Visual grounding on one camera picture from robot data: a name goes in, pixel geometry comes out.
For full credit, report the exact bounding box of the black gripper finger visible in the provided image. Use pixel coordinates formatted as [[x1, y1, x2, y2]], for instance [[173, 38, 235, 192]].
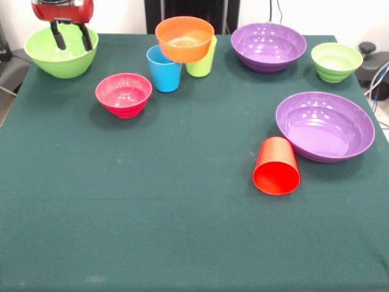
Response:
[[50, 21, 67, 50], [77, 23, 94, 52]]

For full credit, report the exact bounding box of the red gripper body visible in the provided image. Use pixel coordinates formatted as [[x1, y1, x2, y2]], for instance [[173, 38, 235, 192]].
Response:
[[31, 0, 94, 25]]

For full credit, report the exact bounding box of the large green bowl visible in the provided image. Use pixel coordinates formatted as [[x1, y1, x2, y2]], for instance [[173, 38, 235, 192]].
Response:
[[24, 24, 100, 80]]

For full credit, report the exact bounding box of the pink bowl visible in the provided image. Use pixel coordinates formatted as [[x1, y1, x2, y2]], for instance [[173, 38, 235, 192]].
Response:
[[95, 72, 153, 119]]

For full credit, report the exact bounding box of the blue cup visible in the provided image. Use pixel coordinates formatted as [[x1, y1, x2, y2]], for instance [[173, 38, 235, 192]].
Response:
[[146, 44, 182, 93]]

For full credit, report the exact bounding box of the orange bowl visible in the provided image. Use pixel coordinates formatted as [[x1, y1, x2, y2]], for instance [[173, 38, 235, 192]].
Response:
[[155, 16, 215, 64]]

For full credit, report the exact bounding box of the yellow-green cup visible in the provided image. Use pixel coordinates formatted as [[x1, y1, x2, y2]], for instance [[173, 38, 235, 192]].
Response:
[[185, 35, 218, 78]]

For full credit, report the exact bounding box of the red cup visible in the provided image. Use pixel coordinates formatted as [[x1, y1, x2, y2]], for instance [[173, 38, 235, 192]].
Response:
[[252, 136, 301, 196]]

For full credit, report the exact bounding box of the black chair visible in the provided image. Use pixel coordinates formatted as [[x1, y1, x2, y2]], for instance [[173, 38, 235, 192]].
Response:
[[0, 21, 34, 96], [357, 41, 389, 101]]

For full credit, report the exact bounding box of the purple bowl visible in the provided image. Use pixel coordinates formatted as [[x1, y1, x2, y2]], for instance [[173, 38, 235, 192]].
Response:
[[275, 91, 376, 164], [230, 23, 308, 74]]

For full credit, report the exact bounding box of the dark green tablecloth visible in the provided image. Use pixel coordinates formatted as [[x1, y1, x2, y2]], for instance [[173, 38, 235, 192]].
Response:
[[0, 32, 389, 292]]

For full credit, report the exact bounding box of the small green bowl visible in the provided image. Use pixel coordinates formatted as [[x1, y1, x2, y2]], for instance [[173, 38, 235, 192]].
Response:
[[311, 42, 364, 83]]

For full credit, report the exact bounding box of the black cable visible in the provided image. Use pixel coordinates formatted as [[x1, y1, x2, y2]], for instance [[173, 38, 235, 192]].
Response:
[[269, 0, 285, 25]]

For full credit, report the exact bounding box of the white cable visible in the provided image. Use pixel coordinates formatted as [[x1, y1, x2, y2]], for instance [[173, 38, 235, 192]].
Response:
[[363, 68, 389, 97]]

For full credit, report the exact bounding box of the blue cable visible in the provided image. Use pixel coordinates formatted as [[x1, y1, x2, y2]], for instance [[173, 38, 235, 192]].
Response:
[[371, 60, 389, 103]]

